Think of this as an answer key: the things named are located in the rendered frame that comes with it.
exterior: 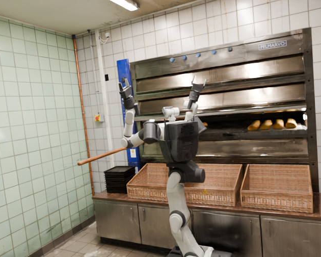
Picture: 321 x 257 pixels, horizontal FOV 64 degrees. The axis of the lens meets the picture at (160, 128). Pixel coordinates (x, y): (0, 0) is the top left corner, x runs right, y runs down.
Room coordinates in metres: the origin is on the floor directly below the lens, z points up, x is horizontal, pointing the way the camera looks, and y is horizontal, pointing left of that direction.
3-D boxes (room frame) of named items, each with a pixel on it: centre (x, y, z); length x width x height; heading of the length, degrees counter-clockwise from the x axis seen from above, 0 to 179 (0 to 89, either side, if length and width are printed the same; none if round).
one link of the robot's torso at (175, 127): (2.02, -0.13, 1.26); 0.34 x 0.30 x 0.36; 118
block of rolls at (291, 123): (2.93, -1.28, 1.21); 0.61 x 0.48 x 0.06; 153
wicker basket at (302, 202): (2.29, -0.99, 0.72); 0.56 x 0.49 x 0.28; 62
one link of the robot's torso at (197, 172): (2.02, -0.17, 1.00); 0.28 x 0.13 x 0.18; 63
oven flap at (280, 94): (2.80, -0.56, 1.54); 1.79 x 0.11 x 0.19; 63
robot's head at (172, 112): (2.08, -0.10, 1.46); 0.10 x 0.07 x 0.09; 118
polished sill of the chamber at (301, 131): (2.82, -0.57, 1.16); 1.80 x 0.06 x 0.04; 63
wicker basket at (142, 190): (2.82, 0.08, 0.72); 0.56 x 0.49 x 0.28; 62
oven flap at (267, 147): (2.80, -0.56, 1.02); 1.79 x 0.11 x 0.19; 63
